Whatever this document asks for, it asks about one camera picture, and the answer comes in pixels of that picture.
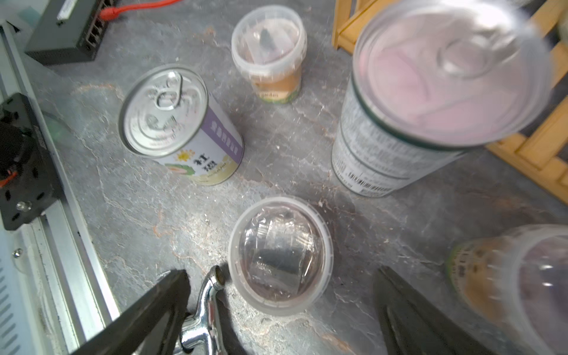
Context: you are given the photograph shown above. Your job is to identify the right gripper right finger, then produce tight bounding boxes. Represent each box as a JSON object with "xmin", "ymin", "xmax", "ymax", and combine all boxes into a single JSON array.
[{"xmin": 374, "ymin": 266, "xmax": 493, "ymax": 354}]

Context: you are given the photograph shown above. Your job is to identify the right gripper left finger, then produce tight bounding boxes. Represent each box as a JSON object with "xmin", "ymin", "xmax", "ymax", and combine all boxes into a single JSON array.
[{"xmin": 74, "ymin": 269, "xmax": 191, "ymax": 354}]

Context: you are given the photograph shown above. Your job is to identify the small clear-lid cup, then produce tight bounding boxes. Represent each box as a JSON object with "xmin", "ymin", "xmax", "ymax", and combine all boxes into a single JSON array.
[{"xmin": 227, "ymin": 195, "xmax": 334, "ymax": 317}]

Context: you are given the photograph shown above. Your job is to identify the wooden two-tier shelf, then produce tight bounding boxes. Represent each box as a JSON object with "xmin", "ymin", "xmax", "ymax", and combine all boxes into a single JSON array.
[{"xmin": 332, "ymin": 1, "xmax": 567, "ymax": 203}]

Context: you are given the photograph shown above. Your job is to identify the purple label pull-tab can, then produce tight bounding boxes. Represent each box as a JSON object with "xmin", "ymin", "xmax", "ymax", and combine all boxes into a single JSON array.
[{"xmin": 118, "ymin": 64, "xmax": 244, "ymax": 186}]

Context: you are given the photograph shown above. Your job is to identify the tall green seed can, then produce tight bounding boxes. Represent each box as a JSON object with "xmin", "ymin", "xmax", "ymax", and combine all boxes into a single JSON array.
[{"xmin": 331, "ymin": 1, "xmax": 552, "ymax": 198}]

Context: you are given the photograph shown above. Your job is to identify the small clear-lid jar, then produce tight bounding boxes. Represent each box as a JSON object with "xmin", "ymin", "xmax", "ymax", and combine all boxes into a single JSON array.
[{"xmin": 231, "ymin": 4, "xmax": 308, "ymax": 104}]

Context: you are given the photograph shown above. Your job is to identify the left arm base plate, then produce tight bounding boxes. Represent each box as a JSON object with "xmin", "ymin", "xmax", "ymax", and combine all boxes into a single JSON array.
[{"xmin": 1, "ymin": 93, "xmax": 63, "ymax": 231}]

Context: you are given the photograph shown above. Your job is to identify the black network switch box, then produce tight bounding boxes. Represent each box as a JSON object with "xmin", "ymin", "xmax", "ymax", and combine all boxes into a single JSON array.
[{"xmin": 25, "ymin": 0, "xmax": 115, "ymax": 66}]

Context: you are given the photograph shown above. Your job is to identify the red cable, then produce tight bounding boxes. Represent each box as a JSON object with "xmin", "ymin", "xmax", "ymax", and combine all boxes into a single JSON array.
[{"xmin": 98, "ymin": 0, "xmax": 183, "ymax": 22}]

